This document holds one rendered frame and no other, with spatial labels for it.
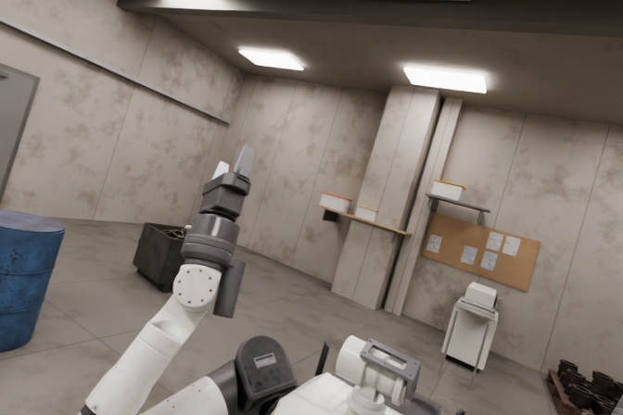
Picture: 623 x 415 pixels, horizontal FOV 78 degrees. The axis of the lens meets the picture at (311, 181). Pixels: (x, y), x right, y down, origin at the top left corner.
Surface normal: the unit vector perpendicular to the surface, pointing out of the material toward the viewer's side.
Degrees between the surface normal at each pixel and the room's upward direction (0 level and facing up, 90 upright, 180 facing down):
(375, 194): 90
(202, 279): 67
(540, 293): 90
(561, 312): 90
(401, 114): 90
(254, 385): 33
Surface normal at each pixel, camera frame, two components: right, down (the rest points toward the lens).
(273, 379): 0.29, -0.80
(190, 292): 0.24, -0.37
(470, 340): -0.44, -0.15
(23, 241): 0.66, 0.18
